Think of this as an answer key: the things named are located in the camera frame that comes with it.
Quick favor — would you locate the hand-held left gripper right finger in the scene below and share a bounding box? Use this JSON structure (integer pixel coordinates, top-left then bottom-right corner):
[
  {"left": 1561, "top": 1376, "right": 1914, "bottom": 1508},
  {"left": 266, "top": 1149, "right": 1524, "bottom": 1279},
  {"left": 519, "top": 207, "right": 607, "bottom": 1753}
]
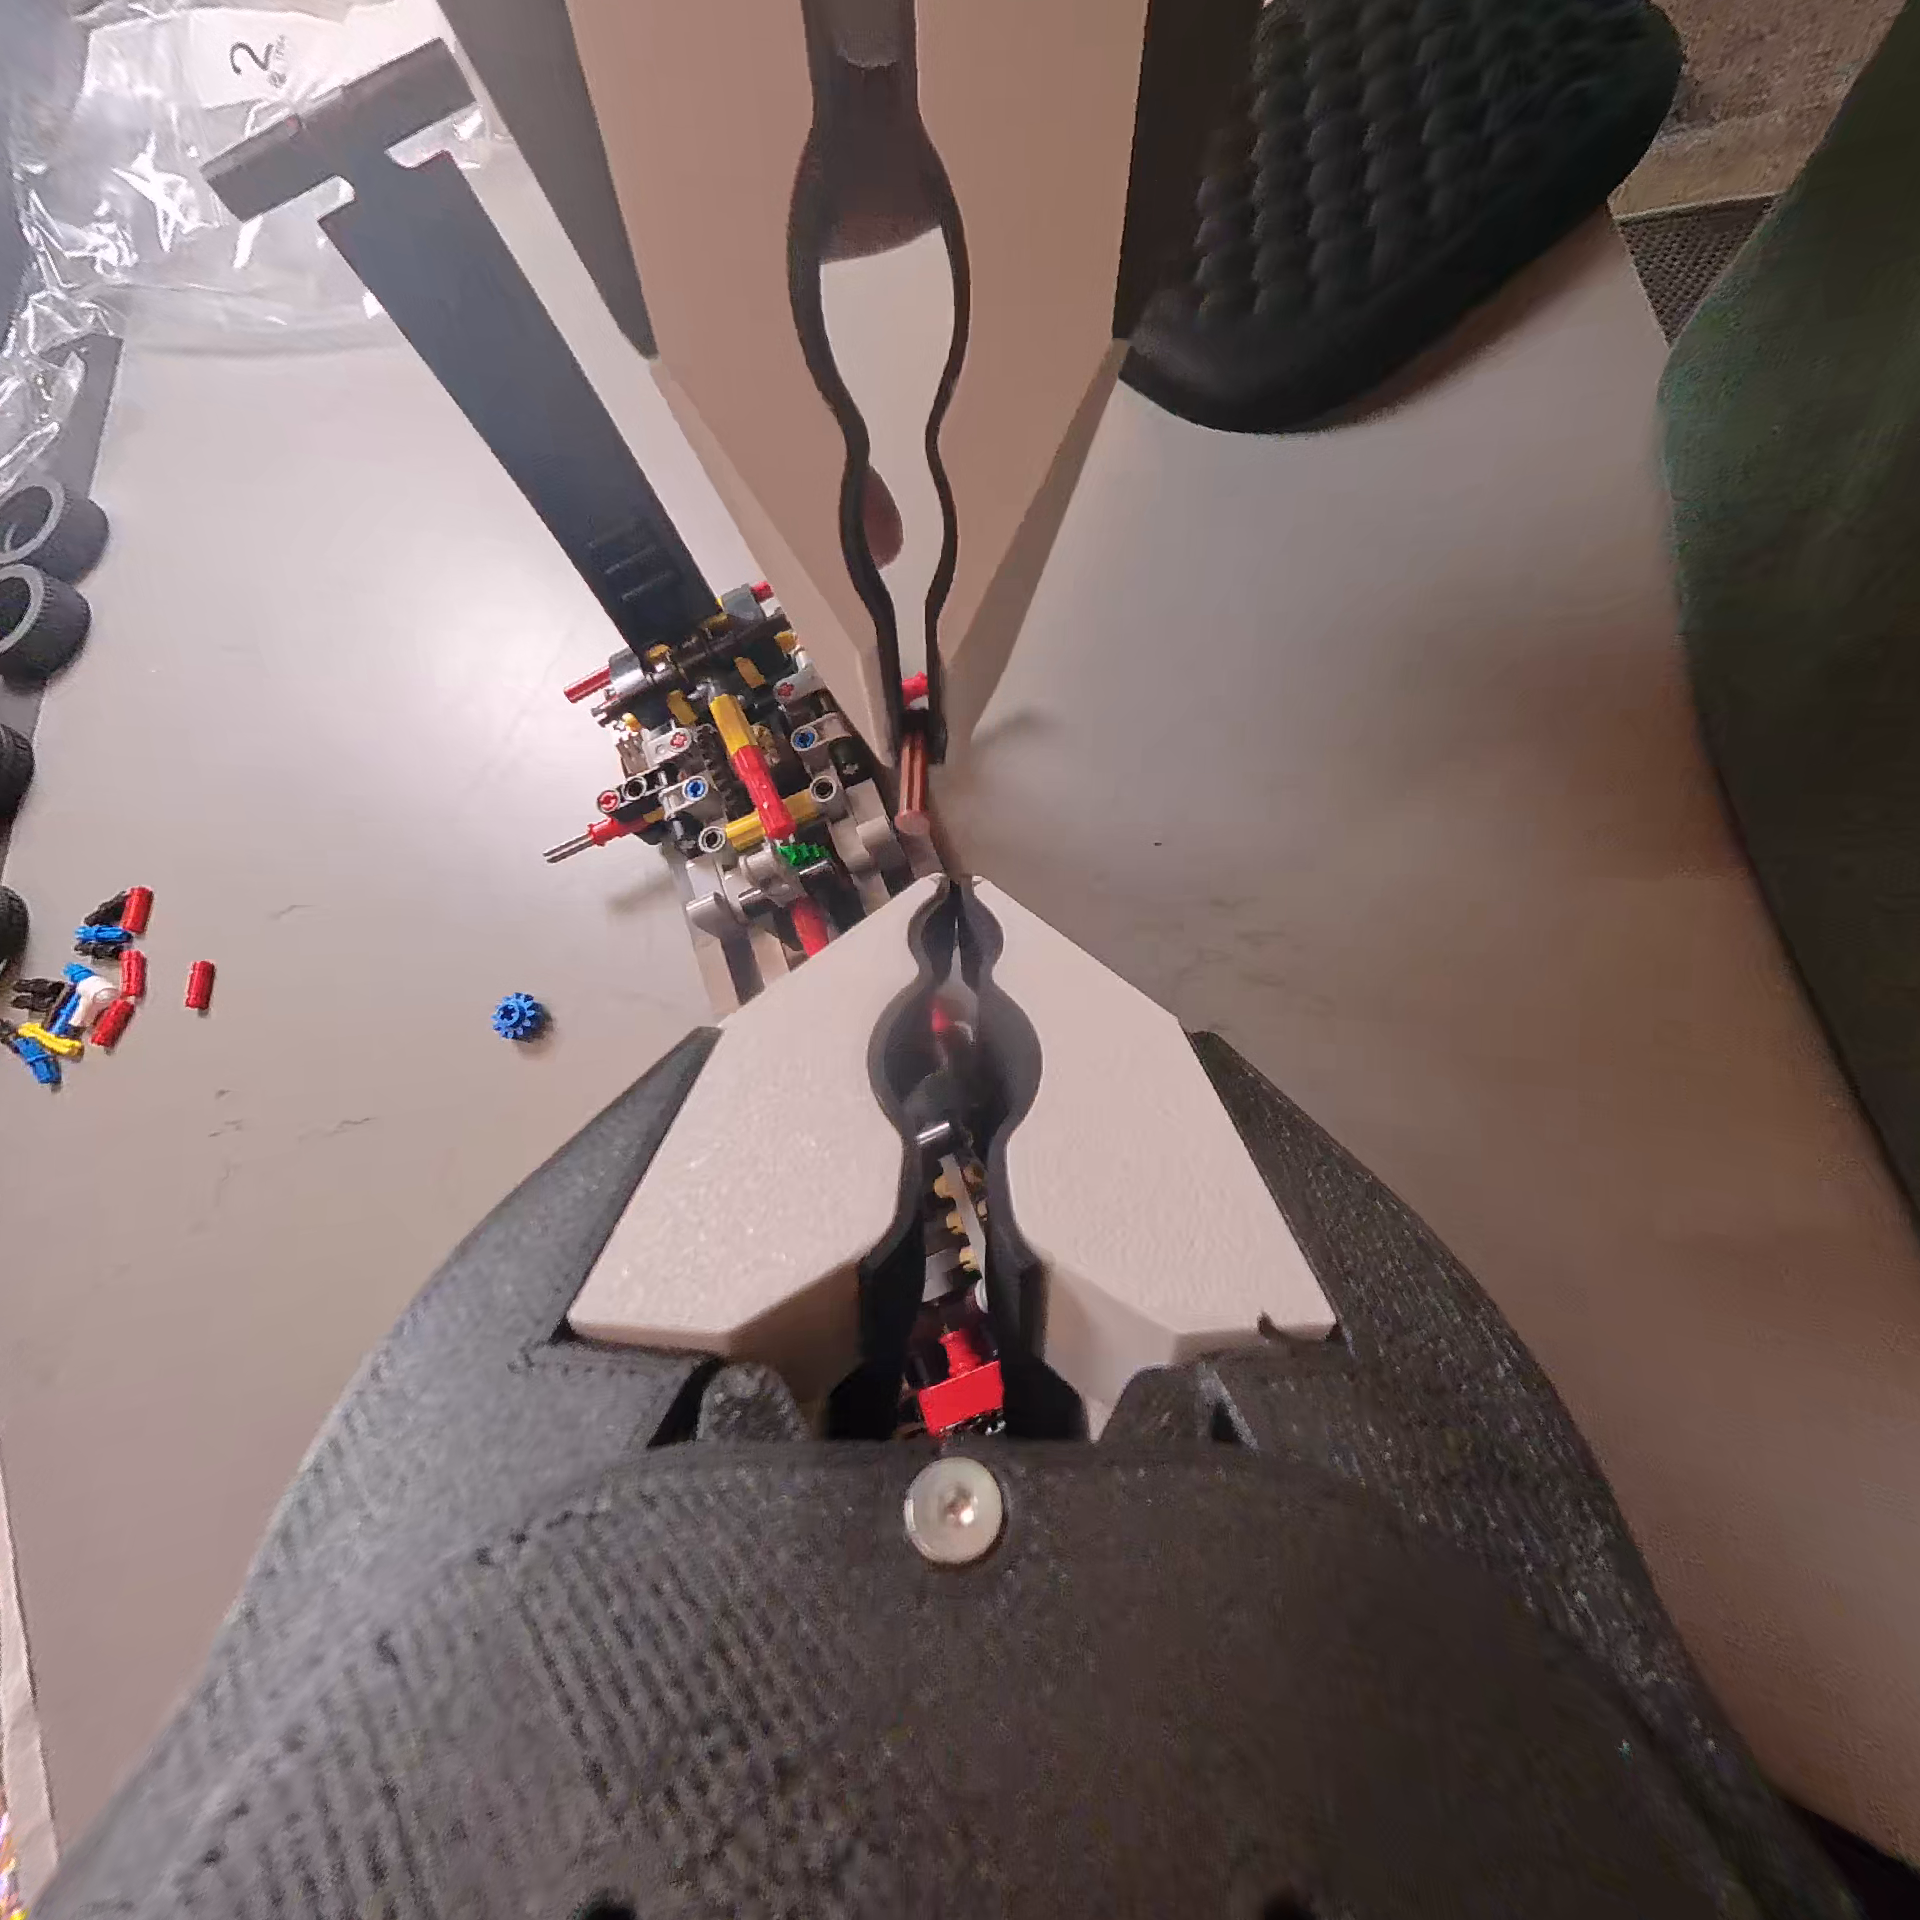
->
[{"left": 955, "top": 873, "right": 1339, "bottom": 1419}]

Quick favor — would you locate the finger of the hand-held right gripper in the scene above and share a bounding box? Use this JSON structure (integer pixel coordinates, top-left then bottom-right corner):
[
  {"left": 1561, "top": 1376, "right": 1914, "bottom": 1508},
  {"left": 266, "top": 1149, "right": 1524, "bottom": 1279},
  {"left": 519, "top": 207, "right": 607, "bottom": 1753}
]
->
[
  {"left": 906, "top": 0, "right": 1151, "bottom": 756},
  {"left": 566, "top": 0, "right": 918, "bottom": 756}
]

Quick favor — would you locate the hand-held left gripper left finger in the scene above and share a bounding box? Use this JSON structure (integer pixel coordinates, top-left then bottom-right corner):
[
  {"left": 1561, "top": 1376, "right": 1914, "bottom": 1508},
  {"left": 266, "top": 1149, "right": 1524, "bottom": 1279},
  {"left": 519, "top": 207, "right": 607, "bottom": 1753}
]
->
[{"left": 564, "top": 873, "right": 962, "bottom": 1373}]

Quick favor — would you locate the lego car chassis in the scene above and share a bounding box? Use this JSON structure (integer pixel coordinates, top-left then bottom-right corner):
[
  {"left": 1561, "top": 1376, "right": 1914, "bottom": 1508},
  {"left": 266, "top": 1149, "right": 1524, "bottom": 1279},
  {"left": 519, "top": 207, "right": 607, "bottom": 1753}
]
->
[{"left": 545, "top": 576, "right": 1025, "bottom": 1446}]

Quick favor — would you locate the pile of small lego pins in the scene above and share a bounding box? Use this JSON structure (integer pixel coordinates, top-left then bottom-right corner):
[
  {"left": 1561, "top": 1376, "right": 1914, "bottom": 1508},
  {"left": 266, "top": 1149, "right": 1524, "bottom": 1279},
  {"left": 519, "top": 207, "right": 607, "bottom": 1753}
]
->
[{"left": 0, "top": 883, "right": 155, "bottom": 1092}]

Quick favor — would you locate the person's right hand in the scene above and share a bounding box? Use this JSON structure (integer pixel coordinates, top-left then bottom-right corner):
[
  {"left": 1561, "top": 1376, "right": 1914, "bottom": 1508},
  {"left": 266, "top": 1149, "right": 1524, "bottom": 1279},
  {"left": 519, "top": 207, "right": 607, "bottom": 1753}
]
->
[{"left": 816, "top": 141, "right": 949, "bottom": 570}]

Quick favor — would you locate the black T-shaped strip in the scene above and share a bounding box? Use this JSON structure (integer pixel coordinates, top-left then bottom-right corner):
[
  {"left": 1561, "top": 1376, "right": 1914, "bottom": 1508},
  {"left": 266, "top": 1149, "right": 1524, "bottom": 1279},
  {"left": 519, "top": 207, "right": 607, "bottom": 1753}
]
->
[{"left": 199, "top": 35, "right": 726, "bottom": 649}]

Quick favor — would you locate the black mesh pad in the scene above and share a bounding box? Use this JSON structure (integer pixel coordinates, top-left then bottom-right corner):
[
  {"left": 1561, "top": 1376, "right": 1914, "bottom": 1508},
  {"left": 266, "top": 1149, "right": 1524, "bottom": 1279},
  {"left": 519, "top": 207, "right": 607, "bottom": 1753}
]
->
[{"left": 1115, "top": 0, "right": 1683, "bottom": 438}]

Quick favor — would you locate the clear plastic bag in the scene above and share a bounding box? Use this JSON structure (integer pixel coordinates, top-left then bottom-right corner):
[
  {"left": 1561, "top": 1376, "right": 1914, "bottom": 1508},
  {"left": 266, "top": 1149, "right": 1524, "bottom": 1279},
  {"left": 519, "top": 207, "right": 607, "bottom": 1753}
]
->
[{"left": 0, "top": 0, "right": 515, "bottom": 499}]

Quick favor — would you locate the green cloth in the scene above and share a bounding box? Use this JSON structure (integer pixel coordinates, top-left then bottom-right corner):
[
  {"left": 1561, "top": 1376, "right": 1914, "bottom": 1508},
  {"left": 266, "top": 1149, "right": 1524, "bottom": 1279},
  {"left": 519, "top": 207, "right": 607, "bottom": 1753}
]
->
[{"left": 1655, "top": 0, "right": 1920, "bottom": 1206}]

